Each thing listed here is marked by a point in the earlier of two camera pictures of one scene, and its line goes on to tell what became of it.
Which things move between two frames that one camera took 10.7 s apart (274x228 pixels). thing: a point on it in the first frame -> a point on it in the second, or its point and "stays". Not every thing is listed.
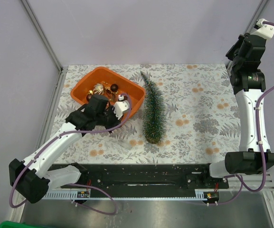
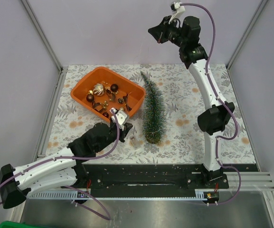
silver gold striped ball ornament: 98,89 stays
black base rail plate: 146,180 stays
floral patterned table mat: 200,106 stays
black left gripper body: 108,119 -> 113,135
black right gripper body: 232,54 -> 172,33
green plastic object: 12,224 stays
